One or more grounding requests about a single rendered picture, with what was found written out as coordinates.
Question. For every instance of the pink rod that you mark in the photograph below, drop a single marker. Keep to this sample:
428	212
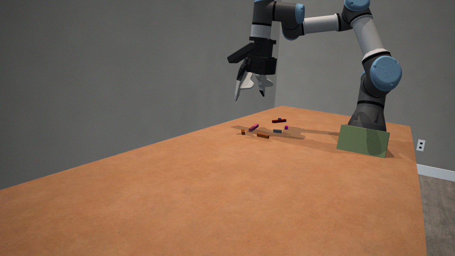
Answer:
253	127

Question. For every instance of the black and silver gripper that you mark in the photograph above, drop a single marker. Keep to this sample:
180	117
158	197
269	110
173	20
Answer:
260	62

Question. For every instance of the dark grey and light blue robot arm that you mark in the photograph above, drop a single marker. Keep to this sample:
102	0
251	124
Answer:
382	72

